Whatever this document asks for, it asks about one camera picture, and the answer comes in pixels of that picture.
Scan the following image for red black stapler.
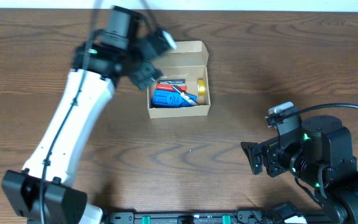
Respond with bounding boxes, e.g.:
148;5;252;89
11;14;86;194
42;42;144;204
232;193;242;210
156;79;187;91

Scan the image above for blue plastic tool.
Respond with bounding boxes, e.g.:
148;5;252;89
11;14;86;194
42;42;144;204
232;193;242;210
152;90;193;108

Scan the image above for black whiteboard marker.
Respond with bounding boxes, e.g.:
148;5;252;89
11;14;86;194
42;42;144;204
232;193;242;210
172;85;198;106

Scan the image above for yellow tape roll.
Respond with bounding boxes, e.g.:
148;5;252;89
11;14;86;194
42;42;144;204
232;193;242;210
197;79;206;96

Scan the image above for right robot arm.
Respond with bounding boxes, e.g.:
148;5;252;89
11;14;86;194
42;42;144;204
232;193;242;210
241;102;358;223

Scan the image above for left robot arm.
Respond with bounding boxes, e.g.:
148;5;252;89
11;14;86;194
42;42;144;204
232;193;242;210
1;6;177;223

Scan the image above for open cardboard box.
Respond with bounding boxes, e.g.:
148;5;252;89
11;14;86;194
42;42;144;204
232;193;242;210
147;40;211;118

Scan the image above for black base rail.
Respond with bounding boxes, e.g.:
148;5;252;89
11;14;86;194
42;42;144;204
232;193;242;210
101;208;331;224

